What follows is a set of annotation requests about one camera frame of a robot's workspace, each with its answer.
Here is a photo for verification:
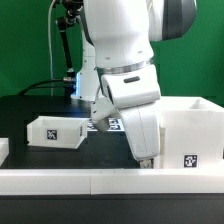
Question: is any white workspace border wall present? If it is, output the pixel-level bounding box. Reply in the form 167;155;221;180
0;137;224;196

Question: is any fiducial marker sheet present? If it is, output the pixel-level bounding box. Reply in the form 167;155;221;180
87;118;124;132

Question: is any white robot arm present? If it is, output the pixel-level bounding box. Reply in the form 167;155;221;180
80;0;197;162

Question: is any white drawer cabinet frame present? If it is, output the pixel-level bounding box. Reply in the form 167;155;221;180
154;97;224;169

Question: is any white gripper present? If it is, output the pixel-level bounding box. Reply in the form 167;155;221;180
100;65;161;168

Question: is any black camera stand pole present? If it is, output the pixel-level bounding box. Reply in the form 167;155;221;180
56;11;76;83

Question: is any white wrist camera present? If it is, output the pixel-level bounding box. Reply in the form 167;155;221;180
91;97;116;133

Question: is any white drawer box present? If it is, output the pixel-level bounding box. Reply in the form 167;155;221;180
27;116;88;149

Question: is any black cable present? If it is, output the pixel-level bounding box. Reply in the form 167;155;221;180
18;78;73;96

